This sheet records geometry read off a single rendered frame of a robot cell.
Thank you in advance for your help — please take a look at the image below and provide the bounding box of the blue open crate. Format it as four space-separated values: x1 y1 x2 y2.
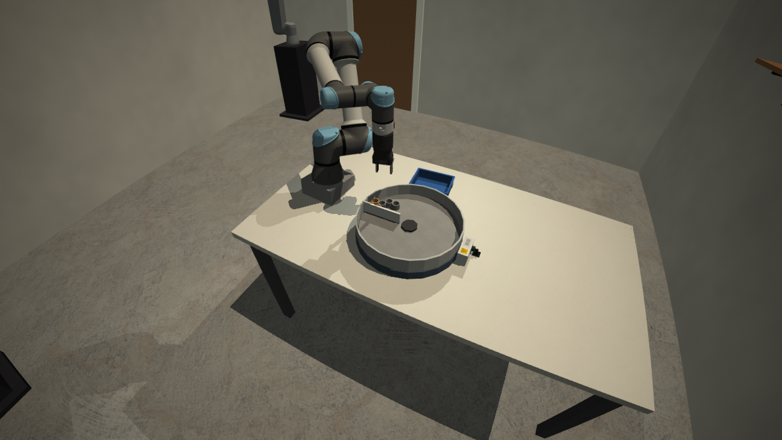
409 168 455 196

